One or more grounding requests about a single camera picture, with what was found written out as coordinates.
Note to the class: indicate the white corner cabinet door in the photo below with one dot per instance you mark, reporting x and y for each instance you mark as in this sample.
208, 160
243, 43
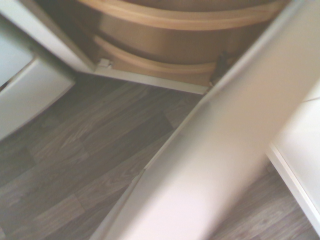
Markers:
212, 150

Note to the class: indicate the wooden lazy susan shelf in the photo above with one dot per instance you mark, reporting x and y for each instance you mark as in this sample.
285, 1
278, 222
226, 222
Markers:
140, 61
175, 22

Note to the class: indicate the white electric stove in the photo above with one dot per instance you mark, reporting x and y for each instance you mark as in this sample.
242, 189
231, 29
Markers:
30, 95

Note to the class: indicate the white corner cabinet frame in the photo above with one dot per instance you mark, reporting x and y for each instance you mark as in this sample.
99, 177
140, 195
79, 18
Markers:
150, 81

